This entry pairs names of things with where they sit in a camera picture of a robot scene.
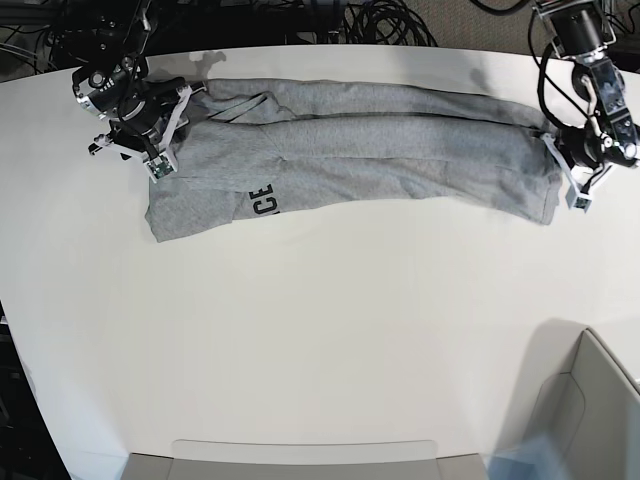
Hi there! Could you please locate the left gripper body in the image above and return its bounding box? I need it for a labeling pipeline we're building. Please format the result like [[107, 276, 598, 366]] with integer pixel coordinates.
[[542, 129, 617, 200]]

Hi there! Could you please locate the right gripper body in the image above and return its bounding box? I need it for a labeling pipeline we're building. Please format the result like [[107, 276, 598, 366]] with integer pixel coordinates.
[[87, 77, 193, 165]]

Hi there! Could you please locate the grey T-shirt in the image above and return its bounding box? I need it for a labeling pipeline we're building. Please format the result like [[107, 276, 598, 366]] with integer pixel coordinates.
[[146, 79, 562, 242]]

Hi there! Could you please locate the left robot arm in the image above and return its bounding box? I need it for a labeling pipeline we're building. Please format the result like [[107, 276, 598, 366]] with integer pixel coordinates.
[[533, 1, 639, 211]]

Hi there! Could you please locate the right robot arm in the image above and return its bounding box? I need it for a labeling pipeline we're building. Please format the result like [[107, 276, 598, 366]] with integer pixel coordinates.
[[47, 1, 206, 180]]

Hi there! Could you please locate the grey bin at right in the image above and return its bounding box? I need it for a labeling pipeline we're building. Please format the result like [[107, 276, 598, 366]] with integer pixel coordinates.
[[523, 329, 639, 479]]

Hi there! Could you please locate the grey bin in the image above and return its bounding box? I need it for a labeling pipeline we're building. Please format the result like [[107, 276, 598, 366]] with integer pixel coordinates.
[[523, 329, 639, 479], [122, 440, 488, 479]]

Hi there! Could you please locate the blue translucent object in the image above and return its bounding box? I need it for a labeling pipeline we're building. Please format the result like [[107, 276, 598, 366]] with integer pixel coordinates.
[[485, 434, 566, 480]]

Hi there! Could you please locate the grey bin at bottom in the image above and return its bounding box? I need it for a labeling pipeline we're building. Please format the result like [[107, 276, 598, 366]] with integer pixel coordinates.
[[122, 440, 488, 479]]

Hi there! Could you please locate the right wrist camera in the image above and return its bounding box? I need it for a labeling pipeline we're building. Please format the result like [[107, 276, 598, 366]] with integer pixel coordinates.
[[144, 156, 175, 183]]

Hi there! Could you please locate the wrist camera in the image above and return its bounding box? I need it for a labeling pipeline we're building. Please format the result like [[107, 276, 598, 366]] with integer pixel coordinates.
[[144, 156, 175, 183], [565, 187, 593, 212]]

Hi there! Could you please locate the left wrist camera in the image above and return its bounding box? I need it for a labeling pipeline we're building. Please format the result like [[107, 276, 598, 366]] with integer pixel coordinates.
[[565, 187, 593, 212]]

